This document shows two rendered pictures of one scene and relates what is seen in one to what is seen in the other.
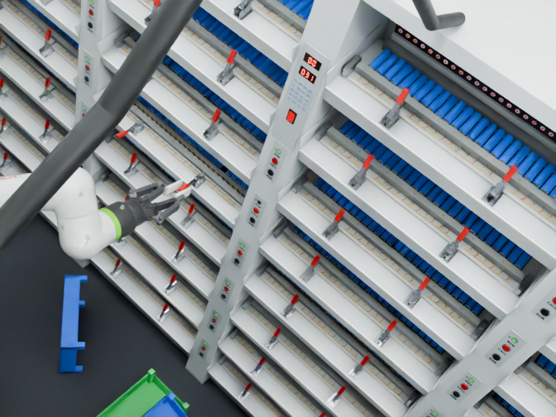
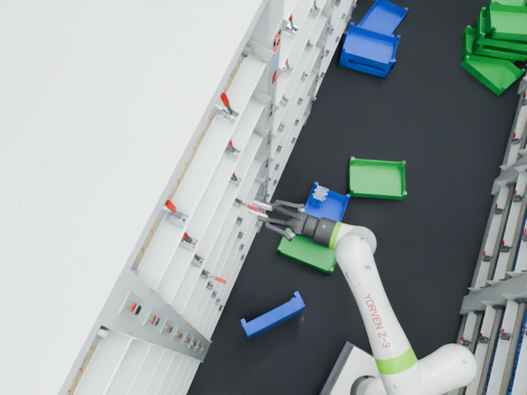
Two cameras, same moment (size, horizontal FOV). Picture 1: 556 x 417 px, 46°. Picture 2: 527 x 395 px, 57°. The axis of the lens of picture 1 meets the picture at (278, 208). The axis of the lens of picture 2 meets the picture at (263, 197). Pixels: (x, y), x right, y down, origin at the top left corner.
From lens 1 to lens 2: 1.52 m
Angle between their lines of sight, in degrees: 49
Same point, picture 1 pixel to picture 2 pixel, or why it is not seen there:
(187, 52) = (213, 196)
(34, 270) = (230, 377)
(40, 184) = not seen: outside the picture
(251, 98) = (243, 125)
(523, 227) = not seen: outside the picture
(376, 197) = (296, 16)
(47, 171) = not seen: outside the picture
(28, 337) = (286, 347)
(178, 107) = (215, 218)
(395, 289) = (309, 23)
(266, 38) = (249, 88)
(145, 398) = (292, 248)
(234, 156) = (247, 155)
